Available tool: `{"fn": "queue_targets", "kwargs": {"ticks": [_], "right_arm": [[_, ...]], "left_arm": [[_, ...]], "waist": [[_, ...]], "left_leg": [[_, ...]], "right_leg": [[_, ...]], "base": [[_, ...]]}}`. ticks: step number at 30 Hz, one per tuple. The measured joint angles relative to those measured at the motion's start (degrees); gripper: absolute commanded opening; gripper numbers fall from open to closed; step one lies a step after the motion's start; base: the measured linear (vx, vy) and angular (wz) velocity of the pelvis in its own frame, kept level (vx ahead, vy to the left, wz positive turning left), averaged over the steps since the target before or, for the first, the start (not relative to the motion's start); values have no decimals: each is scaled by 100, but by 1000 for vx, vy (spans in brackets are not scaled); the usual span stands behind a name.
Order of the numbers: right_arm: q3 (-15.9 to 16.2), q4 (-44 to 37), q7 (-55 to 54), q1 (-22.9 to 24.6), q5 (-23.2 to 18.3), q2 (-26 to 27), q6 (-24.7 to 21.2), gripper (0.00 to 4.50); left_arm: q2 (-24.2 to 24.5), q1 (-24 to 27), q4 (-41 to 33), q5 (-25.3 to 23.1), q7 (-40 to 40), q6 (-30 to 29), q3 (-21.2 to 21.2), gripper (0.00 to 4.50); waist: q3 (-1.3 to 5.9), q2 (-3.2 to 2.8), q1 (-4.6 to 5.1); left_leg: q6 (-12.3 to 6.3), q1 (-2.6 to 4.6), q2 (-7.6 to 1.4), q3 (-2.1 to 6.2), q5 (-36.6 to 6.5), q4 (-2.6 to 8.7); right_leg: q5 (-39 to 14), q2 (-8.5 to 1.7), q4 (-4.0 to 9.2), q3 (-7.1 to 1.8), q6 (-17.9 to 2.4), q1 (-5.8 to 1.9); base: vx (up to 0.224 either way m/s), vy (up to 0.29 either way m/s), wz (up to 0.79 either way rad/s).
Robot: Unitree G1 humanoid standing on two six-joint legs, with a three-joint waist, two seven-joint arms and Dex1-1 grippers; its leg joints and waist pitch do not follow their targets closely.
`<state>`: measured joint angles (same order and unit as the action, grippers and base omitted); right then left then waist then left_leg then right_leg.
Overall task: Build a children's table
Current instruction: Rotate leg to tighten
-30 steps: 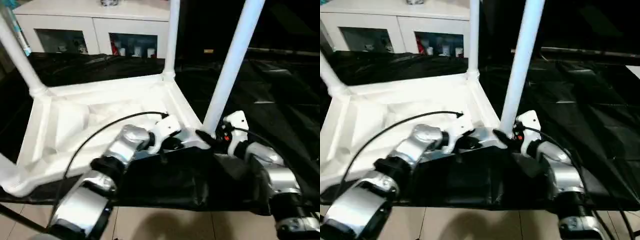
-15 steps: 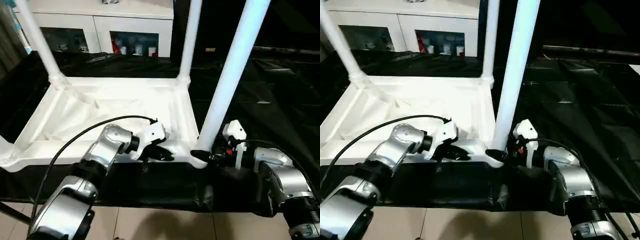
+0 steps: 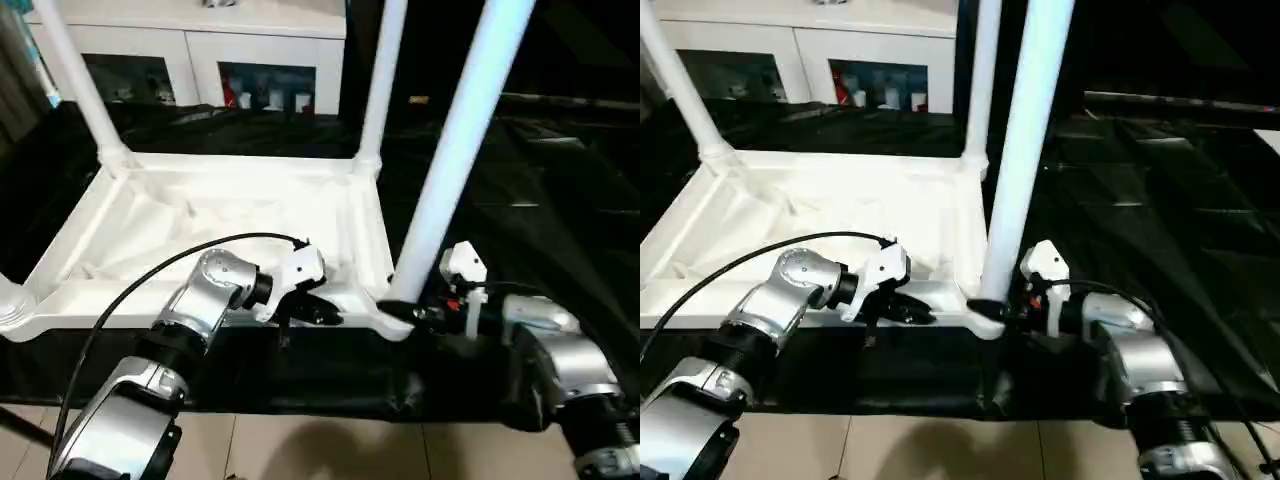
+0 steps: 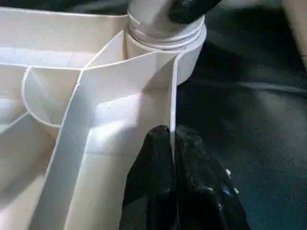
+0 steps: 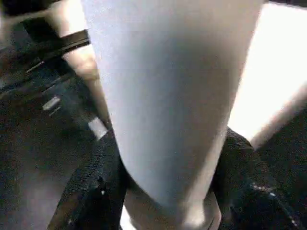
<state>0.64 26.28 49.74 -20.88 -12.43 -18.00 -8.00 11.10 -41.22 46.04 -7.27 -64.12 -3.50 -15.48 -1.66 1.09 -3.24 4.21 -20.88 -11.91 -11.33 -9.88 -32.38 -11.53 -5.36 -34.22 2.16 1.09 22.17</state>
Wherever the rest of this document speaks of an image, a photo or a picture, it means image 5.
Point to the black mat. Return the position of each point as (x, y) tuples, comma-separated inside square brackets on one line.
[(24, 155)]

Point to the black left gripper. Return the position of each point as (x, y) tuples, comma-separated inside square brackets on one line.
[(36, 60)]

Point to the white plastic table top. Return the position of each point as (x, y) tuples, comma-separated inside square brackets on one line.
[(275, 72)]

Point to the white plastic table leg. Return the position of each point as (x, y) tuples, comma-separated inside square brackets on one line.
[(172, 95)]

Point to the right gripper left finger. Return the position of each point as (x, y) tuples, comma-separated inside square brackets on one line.
[(93, 187)]

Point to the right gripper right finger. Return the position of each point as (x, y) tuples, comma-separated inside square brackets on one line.
[(254, 191)]

